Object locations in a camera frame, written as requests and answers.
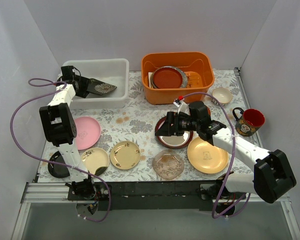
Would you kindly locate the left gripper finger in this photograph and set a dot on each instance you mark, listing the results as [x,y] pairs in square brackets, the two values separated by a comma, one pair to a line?
[82,91]
[83,81]

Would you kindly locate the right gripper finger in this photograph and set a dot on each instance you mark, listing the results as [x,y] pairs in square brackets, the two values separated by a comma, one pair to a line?
[166,129]
[172,118]

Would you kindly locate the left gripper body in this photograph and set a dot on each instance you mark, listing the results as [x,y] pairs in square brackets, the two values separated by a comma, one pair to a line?
[84,85]

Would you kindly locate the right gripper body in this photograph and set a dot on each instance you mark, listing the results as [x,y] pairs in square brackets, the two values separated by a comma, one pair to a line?
[172,123]

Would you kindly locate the red rimmed cream plate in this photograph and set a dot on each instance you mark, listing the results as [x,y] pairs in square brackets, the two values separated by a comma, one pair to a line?
[176,142]

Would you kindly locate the black square floral plate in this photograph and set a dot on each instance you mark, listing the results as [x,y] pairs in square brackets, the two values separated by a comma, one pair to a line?
[100,88]

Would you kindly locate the large yellow bear plate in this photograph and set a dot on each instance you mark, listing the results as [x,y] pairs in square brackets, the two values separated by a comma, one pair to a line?
[206,158]

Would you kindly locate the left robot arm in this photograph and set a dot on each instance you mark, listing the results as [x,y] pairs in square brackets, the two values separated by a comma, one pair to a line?
[60,129]

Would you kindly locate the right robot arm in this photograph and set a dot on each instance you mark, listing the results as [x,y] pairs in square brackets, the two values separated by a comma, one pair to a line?
[272,175]

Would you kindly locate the white plastic bin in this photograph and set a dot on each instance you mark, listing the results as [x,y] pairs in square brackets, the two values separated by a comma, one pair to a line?
[111,71]

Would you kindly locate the red plate in orange bin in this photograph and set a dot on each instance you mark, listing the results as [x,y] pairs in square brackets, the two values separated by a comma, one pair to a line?
[168,77]

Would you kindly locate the orange plastic bin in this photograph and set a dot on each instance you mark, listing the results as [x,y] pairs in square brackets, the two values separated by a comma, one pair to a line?
[196,65]

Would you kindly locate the small red saucer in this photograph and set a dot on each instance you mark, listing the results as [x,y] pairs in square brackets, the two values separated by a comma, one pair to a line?
[208,110]

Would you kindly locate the pink glass square plate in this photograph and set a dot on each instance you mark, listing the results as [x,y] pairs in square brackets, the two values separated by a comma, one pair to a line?
[168,164]

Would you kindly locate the pink round plate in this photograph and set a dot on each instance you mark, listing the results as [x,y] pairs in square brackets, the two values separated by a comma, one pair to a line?
[88,132]

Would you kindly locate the white patterned bowl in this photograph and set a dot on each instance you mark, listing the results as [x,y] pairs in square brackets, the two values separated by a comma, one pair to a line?
[222,95]

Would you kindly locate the cream floral small plate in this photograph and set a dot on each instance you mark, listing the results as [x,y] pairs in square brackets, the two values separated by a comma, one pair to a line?
[125,155]

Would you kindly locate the black skull mug red inside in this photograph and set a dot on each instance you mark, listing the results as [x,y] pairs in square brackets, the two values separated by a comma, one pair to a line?
[248,122]

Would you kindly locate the cream plate with dark patch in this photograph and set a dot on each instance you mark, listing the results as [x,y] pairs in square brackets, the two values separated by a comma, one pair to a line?
[96,160]

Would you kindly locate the black round plate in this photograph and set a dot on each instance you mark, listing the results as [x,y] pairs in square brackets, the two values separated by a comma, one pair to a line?
[56,170]

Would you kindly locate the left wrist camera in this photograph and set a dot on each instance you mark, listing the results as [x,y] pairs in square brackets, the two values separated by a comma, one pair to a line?
[67,72]

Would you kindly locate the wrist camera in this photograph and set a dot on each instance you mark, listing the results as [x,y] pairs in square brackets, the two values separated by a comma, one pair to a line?
[198,112]
[67,72]

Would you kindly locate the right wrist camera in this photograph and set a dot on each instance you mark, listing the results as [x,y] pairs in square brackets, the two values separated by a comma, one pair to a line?
[198,112]

